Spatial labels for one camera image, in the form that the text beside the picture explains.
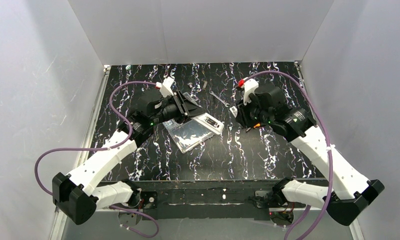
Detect white remote control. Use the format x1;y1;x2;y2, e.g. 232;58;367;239
192;113;224;135

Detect white remote battery cover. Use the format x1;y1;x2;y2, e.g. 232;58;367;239
229;106;238;118

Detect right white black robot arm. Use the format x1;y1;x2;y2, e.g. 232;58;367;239
231;79;385;226

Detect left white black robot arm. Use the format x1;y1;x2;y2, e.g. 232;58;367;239
52;89;206;225

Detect clear plastic screw box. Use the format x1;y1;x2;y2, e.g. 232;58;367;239
163;92;216;153

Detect silver open-end wrench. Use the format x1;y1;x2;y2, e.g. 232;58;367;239
209;91;229;108

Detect orange handled pliers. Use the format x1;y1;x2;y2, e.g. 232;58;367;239
246;123;262;132

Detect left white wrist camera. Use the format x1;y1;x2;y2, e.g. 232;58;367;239
155;77;174;98

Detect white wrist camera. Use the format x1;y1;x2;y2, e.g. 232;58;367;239
238;78;259;106
155;77;174;98

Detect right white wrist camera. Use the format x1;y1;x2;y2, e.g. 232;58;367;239
238;78;259;106

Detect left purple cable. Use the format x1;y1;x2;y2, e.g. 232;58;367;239
34;81;160;239

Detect black front mounting rail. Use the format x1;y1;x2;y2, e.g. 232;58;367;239
108;179;306;221

